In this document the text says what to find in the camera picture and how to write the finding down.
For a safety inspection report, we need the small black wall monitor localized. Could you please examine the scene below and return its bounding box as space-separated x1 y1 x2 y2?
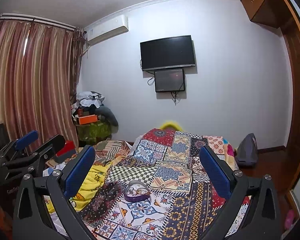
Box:
154 69 185 93

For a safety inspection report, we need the orange box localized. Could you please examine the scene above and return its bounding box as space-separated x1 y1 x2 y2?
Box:
77 115 98 125

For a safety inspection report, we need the green patterned covered cabinet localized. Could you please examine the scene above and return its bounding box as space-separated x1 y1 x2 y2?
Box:
76 121 112 145

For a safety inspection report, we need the striped blanket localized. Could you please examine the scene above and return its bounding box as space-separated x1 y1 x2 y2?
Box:
93 139 132 166

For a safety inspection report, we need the black wall television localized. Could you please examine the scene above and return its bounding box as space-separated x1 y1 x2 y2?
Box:
140 35 196 71

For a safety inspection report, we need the white curtain rail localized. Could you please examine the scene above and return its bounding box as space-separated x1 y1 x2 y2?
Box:
0 13 76 30

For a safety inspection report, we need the purple jewelry tray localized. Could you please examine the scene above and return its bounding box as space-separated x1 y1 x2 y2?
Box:
123 180 151 203

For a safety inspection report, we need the brown wooden wardrobe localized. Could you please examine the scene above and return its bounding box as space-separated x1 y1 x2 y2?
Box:
241 0 300 189

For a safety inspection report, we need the pile of clothes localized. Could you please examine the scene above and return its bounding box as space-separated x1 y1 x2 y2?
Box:
71 91 119 127

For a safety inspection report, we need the white wall air conditioner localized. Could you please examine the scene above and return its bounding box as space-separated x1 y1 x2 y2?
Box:
86 15 129 46

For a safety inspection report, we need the grey backpack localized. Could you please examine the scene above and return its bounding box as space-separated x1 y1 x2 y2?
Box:
235 133 258 167

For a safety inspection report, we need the yellow cartoon blanket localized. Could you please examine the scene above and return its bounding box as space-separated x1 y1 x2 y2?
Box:
43 163 112 214

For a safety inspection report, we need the pink slipper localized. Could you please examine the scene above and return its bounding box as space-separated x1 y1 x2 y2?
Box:
284 209 295 230

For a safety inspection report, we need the yellow plush item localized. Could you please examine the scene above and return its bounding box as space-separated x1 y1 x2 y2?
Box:
160 120 183 132

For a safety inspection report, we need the red box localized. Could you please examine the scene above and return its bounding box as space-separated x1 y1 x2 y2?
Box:
56 140 76 158

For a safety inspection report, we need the colourful patchwork bedspread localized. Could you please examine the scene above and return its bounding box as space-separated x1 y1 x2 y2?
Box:
78 128 237 239

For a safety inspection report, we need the striped red beige curtain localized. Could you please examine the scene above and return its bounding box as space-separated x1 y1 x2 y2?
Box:
0 15 85 150

